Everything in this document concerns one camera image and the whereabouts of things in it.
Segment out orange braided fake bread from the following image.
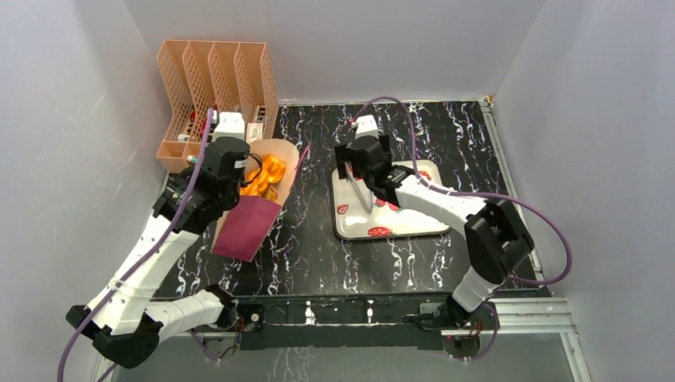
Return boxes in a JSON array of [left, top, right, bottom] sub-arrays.
[[240, 154, 287, 202]]

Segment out silver metal tongs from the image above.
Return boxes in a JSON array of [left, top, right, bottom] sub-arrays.
[[345, 163, 374, 215]]

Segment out strawberry print metal tray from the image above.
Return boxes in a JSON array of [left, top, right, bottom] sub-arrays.
[[330, 170, 450, 240]]

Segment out pink paper gift bag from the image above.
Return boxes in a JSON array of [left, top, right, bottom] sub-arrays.
[[212, 138, 304, 262]]

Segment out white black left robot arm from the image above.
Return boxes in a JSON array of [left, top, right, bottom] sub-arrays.
[[66, 137, 250, 368]]

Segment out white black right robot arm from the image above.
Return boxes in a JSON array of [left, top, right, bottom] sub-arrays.
[[334, 134, 535, 329]]

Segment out white medicine box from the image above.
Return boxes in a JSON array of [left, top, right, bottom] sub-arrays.
[[246, 123, 264, 143]]

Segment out peach plastic file organizer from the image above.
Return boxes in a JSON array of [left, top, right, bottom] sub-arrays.
[[157, 40, 279, 173]]

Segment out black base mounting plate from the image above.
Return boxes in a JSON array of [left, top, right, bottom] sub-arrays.
[[187, 292, 499, 362]]

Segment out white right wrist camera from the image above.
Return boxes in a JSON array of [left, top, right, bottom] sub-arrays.
[[351, 115, 379, 139]]

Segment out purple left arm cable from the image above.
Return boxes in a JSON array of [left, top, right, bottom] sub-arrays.
[[56, 107, 217, 382]]

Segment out aluminium frame rail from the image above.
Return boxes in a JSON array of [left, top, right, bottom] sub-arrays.
[[103, 300, 579, 338]]

